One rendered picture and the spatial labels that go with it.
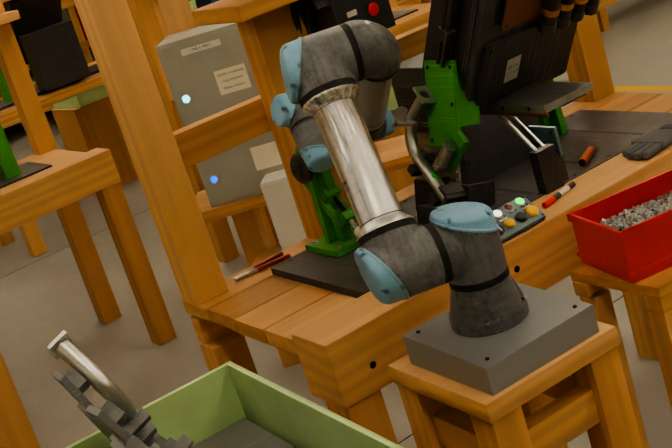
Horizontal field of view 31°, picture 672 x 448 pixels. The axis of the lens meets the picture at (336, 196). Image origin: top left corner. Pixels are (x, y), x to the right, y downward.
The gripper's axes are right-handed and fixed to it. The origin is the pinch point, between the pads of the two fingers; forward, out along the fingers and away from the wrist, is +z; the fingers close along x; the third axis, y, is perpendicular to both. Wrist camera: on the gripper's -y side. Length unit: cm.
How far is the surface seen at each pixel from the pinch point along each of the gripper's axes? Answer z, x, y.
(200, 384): -74, -55, -10
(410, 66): 14.0, 16.1, -5.3
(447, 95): 7.9, -4.7, 6.2
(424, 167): 4.9, -12.1, -10.9
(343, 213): -14.7, -13.6, -22.5
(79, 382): -103, -59, 8
